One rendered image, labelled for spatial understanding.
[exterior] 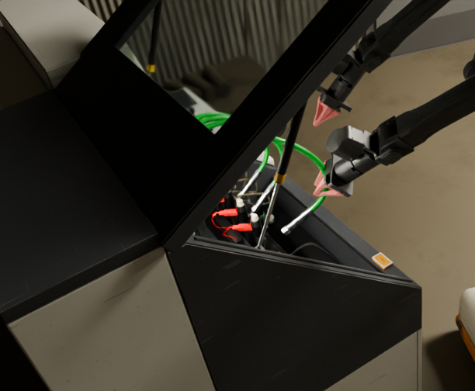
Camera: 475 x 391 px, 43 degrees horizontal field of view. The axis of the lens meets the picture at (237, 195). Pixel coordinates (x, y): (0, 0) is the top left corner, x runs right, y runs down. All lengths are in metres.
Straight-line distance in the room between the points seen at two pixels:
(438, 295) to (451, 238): 0.37
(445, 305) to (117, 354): 1.90
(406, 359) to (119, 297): 0.95
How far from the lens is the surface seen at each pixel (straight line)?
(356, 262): 1.74
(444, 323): 2.75
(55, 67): 1.61
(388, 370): 1.75
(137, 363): 1.20
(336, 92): 1.68
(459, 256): 3.02
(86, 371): 1.16
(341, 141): 1.31
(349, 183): 1.43
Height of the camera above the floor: 2.15
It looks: 38 degrees down
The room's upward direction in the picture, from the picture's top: 14 degrees counter-clockwise
